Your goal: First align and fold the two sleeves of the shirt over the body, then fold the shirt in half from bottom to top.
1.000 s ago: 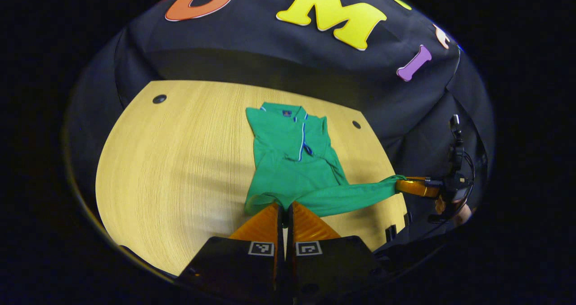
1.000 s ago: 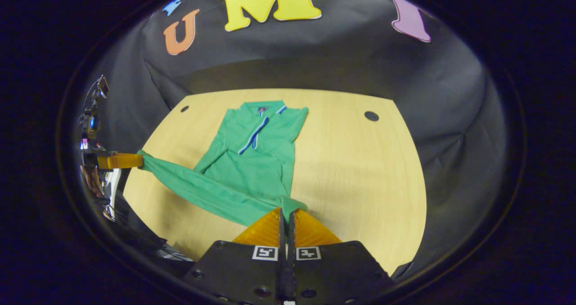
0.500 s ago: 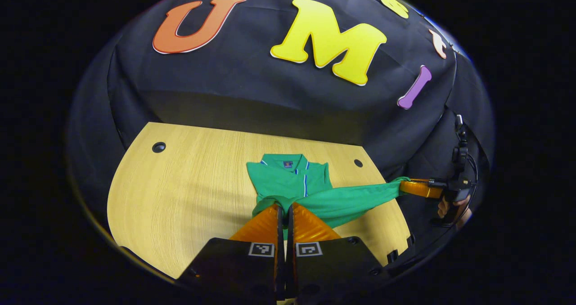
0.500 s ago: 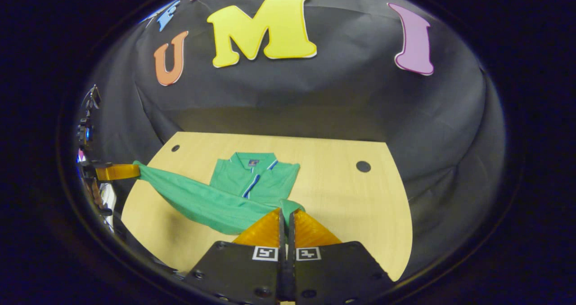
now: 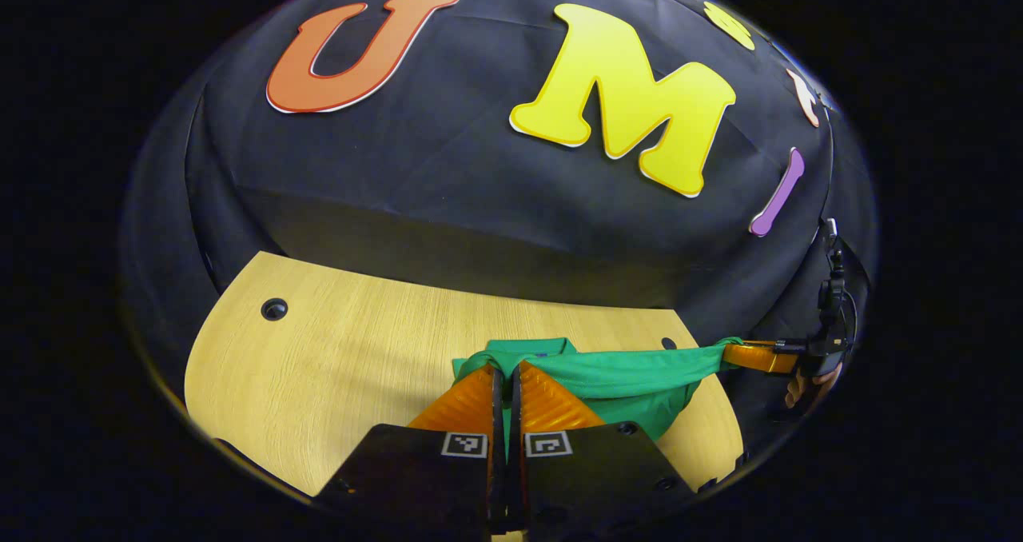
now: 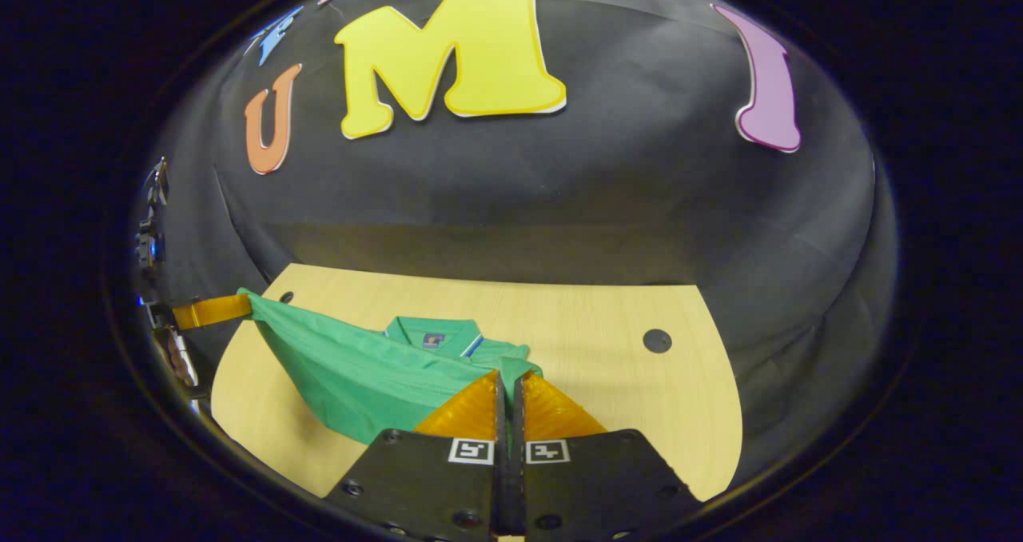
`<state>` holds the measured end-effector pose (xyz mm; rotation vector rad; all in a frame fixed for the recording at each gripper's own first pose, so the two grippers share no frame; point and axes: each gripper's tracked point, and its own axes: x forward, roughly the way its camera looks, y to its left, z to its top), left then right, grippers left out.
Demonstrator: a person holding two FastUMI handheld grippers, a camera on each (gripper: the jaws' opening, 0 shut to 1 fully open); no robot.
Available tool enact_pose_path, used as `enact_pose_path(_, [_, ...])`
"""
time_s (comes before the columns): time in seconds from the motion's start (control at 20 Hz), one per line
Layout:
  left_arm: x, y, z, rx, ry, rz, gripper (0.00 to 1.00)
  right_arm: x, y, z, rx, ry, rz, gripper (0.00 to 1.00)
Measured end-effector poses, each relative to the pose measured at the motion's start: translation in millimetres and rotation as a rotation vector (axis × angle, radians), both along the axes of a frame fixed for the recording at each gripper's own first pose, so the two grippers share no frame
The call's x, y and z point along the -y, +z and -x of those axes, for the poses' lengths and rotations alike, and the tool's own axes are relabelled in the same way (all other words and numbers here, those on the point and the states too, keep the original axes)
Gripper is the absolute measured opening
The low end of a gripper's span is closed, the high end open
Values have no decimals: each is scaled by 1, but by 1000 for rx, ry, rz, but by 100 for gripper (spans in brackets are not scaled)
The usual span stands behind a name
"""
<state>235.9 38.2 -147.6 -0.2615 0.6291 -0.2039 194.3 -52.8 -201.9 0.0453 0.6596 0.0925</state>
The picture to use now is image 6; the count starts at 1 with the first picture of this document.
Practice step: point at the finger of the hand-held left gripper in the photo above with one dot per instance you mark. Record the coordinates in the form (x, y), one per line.
(212, 312)

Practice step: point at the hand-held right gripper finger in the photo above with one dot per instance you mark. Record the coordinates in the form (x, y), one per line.
(500, 414)
(517, 414)

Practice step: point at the green T-shirt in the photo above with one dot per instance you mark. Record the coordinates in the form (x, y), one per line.
(360, 374)

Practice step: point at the black backdrop cloth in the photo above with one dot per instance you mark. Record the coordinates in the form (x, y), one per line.
(639, 166)

